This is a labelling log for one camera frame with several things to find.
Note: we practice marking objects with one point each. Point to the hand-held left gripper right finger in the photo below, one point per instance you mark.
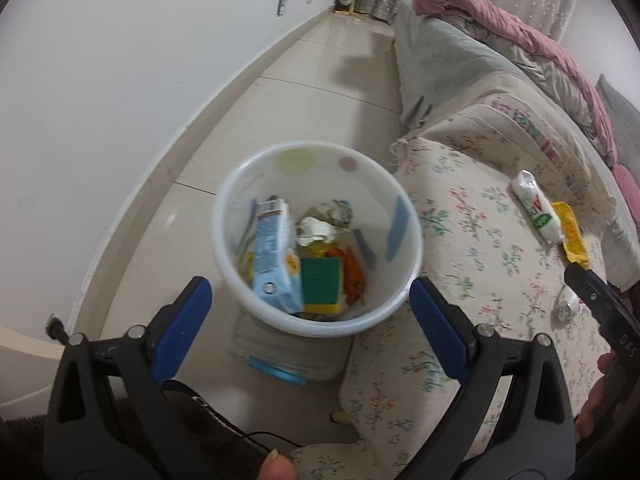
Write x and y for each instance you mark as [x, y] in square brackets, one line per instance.
[440, 330]

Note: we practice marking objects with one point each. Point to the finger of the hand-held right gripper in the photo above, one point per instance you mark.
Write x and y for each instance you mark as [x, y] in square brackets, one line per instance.
[585, 280]

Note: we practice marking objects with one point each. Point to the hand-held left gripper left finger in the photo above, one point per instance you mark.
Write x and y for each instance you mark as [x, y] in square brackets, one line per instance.
[182, 330]

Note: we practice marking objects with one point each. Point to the white bottle green red label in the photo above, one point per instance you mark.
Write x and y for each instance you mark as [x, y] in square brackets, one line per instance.
[567, 310]
[537, 207]

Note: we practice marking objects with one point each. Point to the yellow packet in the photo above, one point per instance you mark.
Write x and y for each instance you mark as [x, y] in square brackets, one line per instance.
[572, 235]

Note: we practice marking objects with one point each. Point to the orange wrapper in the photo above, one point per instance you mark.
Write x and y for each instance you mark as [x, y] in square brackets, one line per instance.
[355, 275]

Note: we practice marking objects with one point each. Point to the blue milk carton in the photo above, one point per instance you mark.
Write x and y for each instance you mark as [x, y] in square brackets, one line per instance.
[272, 260]

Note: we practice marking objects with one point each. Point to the yellow and green sponge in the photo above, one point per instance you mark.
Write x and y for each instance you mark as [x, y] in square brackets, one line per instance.
[320, 280]

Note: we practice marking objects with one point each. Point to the white wrapper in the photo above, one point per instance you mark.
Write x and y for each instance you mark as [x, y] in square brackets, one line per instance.
[320, 227]

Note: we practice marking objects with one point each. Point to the white plastic bin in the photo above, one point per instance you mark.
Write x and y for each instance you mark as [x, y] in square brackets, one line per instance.
[350, 185]

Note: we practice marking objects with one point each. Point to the person's right hand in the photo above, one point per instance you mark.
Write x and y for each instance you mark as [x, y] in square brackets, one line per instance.
[597, 400]

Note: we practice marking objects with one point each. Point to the person's left hand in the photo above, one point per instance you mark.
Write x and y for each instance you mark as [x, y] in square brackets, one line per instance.
[277, 467]

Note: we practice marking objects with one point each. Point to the small black knob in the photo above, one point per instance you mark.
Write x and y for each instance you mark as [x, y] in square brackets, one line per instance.
[54, 327]

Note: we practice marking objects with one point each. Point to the small yellow object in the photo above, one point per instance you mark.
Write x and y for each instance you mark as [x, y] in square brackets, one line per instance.
[341, 417]

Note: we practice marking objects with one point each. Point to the grey pillow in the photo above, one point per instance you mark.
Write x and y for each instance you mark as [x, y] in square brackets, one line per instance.
[625, 120]

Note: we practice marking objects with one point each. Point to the beige floral quilt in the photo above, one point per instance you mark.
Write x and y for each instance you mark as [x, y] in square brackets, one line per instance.
[525, 120]

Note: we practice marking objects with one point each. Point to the grey blanket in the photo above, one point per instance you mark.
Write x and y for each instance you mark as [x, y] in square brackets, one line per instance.
[440, 60]

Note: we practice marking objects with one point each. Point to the pink duvet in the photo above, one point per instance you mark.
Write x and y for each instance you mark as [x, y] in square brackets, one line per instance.
[500, 20]

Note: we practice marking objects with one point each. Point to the wall socket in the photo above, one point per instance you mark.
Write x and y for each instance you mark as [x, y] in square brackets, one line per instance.
[282, 6]

